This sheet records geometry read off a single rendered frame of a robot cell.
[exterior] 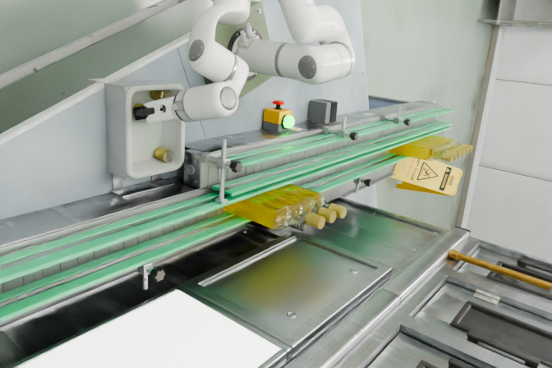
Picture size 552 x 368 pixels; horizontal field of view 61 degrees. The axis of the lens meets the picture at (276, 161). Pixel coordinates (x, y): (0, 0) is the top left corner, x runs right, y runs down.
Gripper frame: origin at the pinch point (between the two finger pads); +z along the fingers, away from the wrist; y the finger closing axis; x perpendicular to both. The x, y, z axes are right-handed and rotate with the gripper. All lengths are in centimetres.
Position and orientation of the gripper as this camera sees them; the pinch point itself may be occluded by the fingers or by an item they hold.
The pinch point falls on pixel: (147, 112)
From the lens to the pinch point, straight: 121.7
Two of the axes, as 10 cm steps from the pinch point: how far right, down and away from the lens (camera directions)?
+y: 6.2, -1.9, 7.6
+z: -7.7, 0.3, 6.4
